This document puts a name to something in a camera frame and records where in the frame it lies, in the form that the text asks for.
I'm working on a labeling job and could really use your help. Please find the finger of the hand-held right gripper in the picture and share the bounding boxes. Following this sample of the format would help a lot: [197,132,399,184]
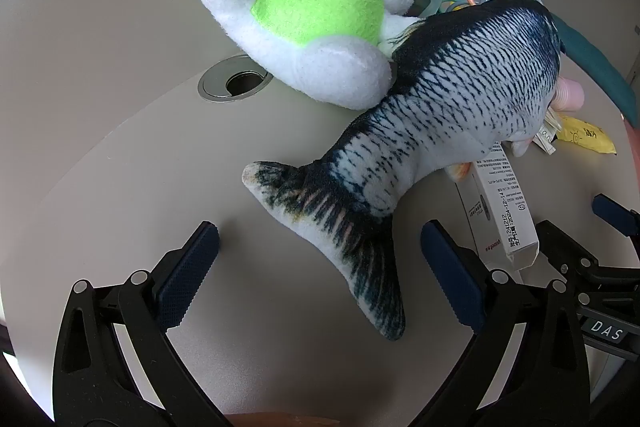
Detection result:
[592,194,640,240]
[535,221,598,288]

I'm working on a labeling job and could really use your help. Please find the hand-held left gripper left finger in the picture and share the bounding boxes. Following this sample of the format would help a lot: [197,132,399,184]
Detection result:
[52,221,236,427]

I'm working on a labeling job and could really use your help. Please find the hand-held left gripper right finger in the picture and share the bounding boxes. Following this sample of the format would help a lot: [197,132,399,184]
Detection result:
[400,219,596,427]

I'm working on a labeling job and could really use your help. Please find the white and green plush toy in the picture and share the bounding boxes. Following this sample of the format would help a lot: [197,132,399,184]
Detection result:
[191,0,418,110]

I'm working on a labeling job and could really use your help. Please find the white printed carton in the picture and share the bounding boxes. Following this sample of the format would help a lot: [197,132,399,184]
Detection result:
[455,141,541,271]

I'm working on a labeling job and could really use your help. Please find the yellow packet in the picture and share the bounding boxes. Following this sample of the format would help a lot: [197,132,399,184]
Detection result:
[555,114,618,156]

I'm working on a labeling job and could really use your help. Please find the white paper sachets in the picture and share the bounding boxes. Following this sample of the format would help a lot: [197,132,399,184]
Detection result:
[531,107,564,155]

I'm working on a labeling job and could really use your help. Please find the pink ribbed cup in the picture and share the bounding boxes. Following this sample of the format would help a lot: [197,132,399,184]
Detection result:
[554,77,586,112]

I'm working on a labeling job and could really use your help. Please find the fish plush toy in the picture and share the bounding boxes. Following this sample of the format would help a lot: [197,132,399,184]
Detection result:
[242,0,562,342]

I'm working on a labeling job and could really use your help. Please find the silver desk cable grommet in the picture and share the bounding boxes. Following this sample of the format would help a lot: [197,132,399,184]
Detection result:
[197,55,274,100]

